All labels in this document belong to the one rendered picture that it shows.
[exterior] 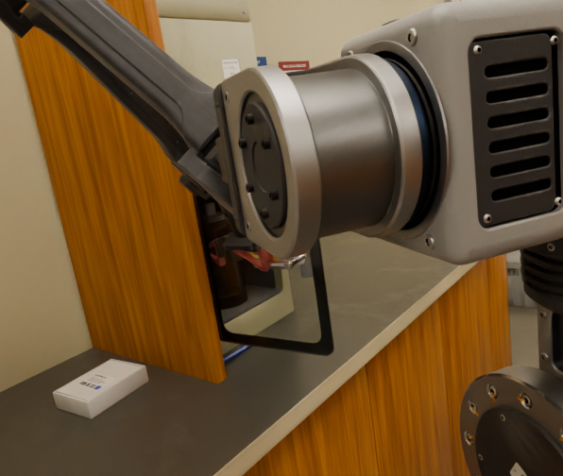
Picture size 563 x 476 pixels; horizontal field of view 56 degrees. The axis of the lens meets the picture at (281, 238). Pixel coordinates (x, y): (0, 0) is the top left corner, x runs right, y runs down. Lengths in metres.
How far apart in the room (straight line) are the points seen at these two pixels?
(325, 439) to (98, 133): 0.83
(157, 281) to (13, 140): 0.52
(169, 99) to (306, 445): 0.82
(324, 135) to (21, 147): 1.23
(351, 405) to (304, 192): 1.04
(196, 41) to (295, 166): 1.00
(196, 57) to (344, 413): 0.87
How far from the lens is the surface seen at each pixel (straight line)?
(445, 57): 0.32
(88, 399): 1.18
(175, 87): 0.54
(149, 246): 1.18
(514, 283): 3.81
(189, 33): 1.26
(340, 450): 1.29
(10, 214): 1.45
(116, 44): 0.57
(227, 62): 1.32
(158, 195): 1.11
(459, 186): 0.32
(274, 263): 1.01
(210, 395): 1.15
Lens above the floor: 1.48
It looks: 13 degrees down
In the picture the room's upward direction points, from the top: 9 degrees counter-clockwise
